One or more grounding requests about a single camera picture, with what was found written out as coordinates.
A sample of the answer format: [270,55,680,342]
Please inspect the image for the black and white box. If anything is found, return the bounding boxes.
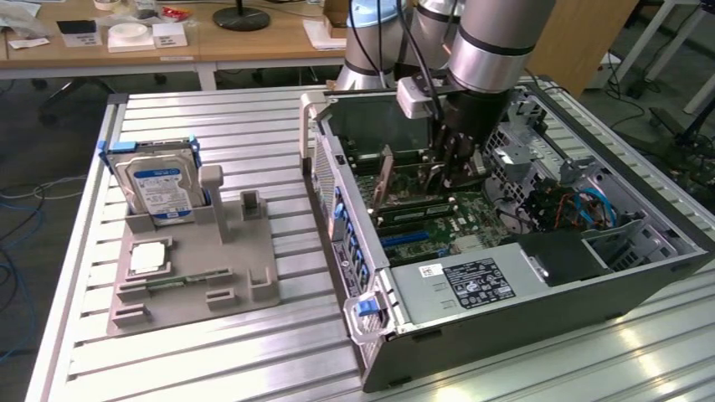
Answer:
[54,18,103,49]

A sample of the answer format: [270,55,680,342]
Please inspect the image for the white box with tape roll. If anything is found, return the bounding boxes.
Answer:
[106,23,157,54]

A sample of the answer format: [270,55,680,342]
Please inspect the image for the grey parts rack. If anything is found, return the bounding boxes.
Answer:
[105,164,281,337]

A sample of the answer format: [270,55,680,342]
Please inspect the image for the green RAM stick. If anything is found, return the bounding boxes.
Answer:
[143,274,214,291]

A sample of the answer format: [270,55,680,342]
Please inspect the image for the blue expansion slot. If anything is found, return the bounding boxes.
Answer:
[378,230,432,248]

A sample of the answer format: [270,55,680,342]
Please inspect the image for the black plastic shroud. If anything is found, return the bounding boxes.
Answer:
[512,229,613,288]

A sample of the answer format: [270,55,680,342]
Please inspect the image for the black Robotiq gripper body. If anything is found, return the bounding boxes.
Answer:
[432,88,512,139]

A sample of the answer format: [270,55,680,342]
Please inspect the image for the graphics card with metal bracket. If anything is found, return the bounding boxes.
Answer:
[368,143,449,211]

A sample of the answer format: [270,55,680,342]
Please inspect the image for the metal disk bay cage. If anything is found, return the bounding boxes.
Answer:
[481,120,566,203]

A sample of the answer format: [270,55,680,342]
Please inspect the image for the white floor cable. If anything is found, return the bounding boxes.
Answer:
[0,174,85,201]

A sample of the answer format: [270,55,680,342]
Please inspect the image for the green motherboard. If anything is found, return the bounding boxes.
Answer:
[344,146,521,268]

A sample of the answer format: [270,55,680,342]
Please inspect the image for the wooden desk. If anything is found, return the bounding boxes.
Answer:
[0,0,505,80]

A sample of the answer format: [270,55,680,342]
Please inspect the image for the black round lamp base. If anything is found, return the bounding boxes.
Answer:
[210,5,272,32]

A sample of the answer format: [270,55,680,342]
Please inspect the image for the grey power supply unit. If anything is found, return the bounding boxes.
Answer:
[388,244,549,327]

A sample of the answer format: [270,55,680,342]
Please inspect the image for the wooden cabinet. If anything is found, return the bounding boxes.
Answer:
[524,0,641,98]

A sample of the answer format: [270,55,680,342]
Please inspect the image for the white labelled box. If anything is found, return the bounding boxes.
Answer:
[150,22,189,49]

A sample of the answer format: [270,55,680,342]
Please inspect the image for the brown cardboard box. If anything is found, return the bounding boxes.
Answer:
[322,0,358,28]

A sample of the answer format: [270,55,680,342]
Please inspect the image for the blue floor cable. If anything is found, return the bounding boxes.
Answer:
[0,199,41,362]

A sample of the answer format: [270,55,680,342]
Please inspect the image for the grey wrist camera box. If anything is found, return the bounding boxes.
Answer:
[394,76,449,120]

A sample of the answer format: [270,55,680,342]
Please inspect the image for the orange wire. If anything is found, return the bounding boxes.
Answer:
[549,193,577,229]

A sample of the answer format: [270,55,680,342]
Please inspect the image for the white paper stack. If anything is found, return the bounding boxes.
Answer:
[301,18,350,52]

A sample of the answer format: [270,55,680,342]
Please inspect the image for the silver CPU chip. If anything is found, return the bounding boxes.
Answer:
[127,243,169,276]

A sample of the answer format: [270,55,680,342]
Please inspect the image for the installed RAM sticks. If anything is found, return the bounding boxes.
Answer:
[370,202,457,224]

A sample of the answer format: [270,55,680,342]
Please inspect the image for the hard disk in blue carrier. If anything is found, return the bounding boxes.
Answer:
[95,135,202,222]

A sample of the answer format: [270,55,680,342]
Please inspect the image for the blue wire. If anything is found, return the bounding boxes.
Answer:
[573,189,618,229]

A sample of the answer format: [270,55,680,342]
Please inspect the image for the open black PC case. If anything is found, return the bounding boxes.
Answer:
[298,75,715,394]

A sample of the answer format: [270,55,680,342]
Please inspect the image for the blue case latch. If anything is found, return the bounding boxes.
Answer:
[353,298,381,320]

